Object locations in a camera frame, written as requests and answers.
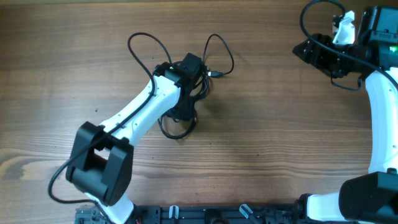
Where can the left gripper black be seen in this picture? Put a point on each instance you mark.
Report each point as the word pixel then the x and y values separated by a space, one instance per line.
pixel 187 113

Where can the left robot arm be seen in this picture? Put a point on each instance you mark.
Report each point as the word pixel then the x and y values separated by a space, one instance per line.
pixel 101 158

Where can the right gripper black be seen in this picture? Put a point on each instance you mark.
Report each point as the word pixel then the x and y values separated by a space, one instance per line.
pixel 315 55

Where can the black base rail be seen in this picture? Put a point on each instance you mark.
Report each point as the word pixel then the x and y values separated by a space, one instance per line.
pixel 202 215

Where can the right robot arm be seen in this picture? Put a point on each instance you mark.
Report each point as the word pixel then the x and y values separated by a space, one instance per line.
pixel 369 50

